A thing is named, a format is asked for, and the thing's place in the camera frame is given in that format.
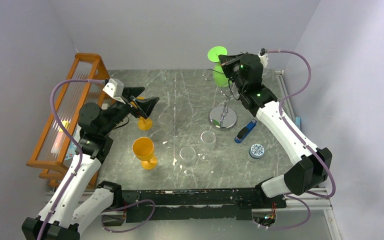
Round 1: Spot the far orange plastic goblet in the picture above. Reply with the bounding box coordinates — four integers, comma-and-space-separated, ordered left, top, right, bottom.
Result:
130, 96, 153, 131

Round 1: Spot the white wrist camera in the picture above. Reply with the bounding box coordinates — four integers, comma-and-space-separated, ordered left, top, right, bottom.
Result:
103, 78, 125, 99
258, 48, 269, 76

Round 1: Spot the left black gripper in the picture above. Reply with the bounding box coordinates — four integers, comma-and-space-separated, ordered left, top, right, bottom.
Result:
101, 87, 160, 136

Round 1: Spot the light blue pen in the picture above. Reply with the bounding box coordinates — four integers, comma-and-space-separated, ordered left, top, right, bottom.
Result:
294, 116, 301, 129

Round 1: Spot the orange wooden rack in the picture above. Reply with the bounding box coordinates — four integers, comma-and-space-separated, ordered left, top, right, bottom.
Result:
26, 53, 111, 188

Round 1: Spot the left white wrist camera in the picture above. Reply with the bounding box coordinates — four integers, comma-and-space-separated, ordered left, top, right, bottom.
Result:
103, 78, 125, 99

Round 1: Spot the chrome wine glass rack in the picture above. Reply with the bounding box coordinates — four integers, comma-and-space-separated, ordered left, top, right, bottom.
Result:
202, 67, 239, 130

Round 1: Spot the black base frame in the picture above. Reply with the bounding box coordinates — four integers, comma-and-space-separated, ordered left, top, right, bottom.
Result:
106, 186, 287, 223

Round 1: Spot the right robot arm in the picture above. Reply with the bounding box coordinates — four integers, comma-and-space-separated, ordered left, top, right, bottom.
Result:
217, 49, 333, 208

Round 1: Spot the clear wine glass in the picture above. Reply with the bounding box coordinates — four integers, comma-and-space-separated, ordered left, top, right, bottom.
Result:
179, 146, 197, 176
158, 112, 176, 148
200, 130, 216, 162

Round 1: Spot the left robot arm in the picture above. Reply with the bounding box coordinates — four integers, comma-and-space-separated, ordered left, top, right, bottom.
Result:
21, 84, 160, 240

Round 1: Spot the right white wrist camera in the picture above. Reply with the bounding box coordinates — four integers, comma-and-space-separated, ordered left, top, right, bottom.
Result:
258, 48, 269, 76

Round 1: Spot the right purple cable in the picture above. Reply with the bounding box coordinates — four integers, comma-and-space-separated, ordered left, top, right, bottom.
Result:
266, 49, 336, 200

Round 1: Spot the near orange plastic goblet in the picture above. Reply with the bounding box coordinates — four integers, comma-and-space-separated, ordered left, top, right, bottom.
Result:
132, 137, 158, 170

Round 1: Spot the green plastic wine glass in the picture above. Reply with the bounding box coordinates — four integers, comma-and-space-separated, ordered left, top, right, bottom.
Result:
207, 45, 228, 88

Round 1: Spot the orange plastic goblet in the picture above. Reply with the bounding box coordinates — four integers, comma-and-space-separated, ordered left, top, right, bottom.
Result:
132, 137, 158, 170
130, 96, 153, 131

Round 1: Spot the loose purple cable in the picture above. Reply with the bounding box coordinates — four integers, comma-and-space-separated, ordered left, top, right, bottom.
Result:
100, 199, 157, 234

